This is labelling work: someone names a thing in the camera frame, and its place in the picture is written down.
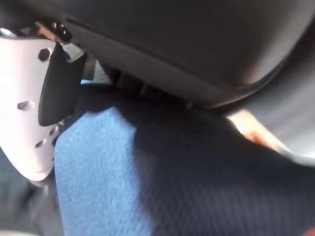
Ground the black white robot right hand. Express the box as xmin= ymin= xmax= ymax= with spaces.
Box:
xmin=0 ymin=0 xmax=315 ymax=182

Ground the blue garment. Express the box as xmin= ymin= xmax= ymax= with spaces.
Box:
xmin=54 ymin=78 xmax=315 ymax=236

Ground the rectangular wicker basket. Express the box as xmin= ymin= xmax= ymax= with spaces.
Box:
xmin=226 ymin=110 xmax=284 ymax=150

